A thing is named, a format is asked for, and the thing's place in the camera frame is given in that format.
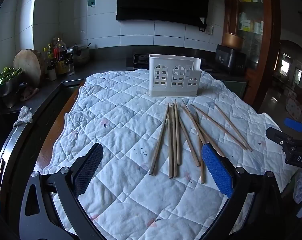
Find steel kitchen sink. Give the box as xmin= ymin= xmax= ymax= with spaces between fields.
xmin=0 ymin=110 xmax=28 ymax=160

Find white quilted cloth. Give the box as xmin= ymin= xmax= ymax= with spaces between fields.
xmin=34 ymin=69 xmax=299 ymax=240

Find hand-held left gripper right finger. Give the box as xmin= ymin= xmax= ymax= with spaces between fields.
xmin=201 ymin=142 xmax=287 ymax=240

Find black range hood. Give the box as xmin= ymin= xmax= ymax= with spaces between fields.
xmin=116 ymin=0 xmax=225 ymax=27

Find green leafy vegetables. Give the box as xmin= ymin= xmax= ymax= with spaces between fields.
xmin=0 ymin=67 xmax=23 ymax=88

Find grey dish rag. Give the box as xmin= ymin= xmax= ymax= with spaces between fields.
xmin=13 ymin=106 xmax=33 ymax=128

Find large cooking oil bottle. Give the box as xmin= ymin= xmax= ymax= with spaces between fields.
xmin=53 ymin=38 xmax=67 ymax=74

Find black rice cooker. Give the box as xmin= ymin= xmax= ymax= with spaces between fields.
xmin=215 ymin=44 xmax=247 ymax=74

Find white plastic utensil holder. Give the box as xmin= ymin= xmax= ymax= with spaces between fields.
xmin=148 ymin=54 xmax=202 ymax=98

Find round wooden cutting board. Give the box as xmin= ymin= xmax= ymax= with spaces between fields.
xmin=13 ymin=49 xmax=45 ymax=88

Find metal bowl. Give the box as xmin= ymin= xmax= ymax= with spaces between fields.
xmin=0 ymin=80 xmax=19 ymax=108

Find pile of wooden chopsticks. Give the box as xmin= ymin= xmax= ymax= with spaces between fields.
xmin=148 ymin=99 xmax=253 ymax=184

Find metal pot with lid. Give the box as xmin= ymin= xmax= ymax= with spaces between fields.
xmin=67 ymin=44 xmax=90 ymax=67

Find yellow-capped sauce bottle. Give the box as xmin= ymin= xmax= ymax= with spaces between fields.
xmin=47 ymin=44 xmax=54 ymax=66

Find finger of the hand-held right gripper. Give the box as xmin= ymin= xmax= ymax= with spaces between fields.
xmin=266 ymin=127 xmax=302 ymax=154
xmin=284 ymin=117 xmax=302 ymax=132

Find wooden glass-door cabinet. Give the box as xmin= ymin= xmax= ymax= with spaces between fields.
xmin=222 ymin=0 xmax=282 ymax=110

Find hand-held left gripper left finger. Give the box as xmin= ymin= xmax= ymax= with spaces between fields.
xmin=19 ymin=142 xmax=107 ymax=240

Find copper inner pot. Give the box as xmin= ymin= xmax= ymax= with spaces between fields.
xmin=222 ymin=32 xmax=245 ymax=50

